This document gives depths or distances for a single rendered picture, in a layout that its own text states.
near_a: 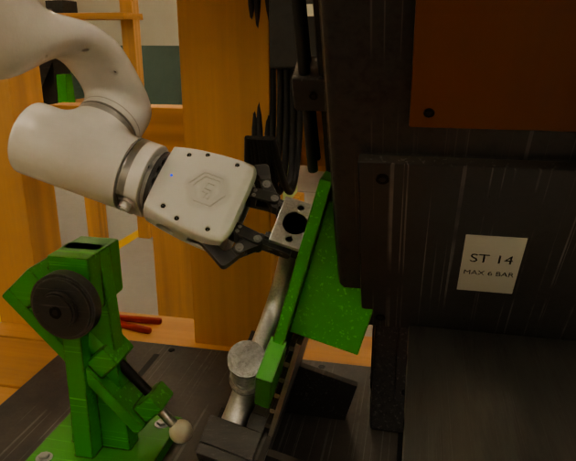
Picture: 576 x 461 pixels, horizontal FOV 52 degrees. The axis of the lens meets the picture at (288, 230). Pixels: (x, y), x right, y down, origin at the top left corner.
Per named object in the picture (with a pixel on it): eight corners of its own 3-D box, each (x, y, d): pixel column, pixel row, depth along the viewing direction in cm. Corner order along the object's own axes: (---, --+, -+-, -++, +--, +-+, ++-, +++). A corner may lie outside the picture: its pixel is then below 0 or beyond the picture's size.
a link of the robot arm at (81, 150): (154, 167, 73) (118, 223, 67) (56, 133, 74) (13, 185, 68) (151, 118, 66) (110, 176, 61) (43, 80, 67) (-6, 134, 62)
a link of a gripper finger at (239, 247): (231, 247, 62) (292, 269, 61) (243, 221, 63) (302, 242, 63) (232, 258, 65) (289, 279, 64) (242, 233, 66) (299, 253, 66)
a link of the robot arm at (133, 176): (106, 190, 61) (133, 200, 60) (144, 123, 64) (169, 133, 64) (121, 225, 68) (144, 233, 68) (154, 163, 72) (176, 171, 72)
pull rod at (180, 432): (197, 435, 72) (194, 393, 70) (188, 450, 69) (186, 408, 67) (154, 429, 73) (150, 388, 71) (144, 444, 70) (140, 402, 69)
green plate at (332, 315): (340, 405, 58) (411, 206, 51) (260, 377, 58) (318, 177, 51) (353, 347, 68) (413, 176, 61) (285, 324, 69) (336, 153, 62)
